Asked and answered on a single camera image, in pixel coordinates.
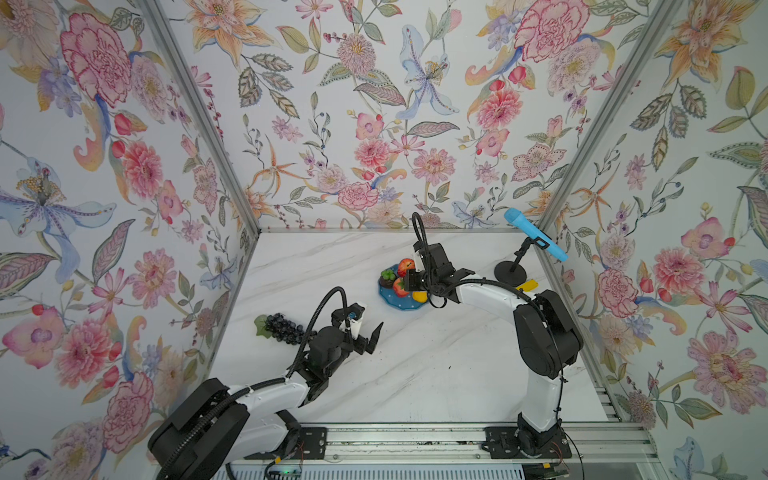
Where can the blue toy microphone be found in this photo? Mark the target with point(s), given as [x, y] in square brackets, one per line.
[518, 220]

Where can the dark purple toy grape bunch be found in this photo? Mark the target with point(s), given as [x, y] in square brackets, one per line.
[279, 328]

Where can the blue polka dot plate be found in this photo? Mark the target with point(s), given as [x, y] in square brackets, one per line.
[391, 299]

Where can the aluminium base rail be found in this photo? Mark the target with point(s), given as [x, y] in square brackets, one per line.
[591, 450]

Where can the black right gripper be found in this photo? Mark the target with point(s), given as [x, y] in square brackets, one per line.
[410, 281]

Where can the yellow toy block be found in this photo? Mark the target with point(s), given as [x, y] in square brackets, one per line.
[528, 286]

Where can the aluminium corner post left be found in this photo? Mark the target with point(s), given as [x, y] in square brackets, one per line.
[168, 46]

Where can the red yellow toy apple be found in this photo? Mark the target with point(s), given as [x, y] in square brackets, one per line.
[404, 266]

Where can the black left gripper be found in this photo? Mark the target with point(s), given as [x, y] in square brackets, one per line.
[362, 346]

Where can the black microphone stand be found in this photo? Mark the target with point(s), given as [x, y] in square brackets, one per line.
[511, 272]

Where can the aluminium corner post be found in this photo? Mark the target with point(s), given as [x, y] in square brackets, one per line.
[658, 22]
[168, 46]

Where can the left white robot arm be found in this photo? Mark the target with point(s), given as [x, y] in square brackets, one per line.
[218, 424]

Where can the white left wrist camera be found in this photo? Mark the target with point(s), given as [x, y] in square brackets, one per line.
[356, 321]

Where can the aluminium corner post right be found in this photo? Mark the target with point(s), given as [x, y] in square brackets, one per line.
[658, 22]

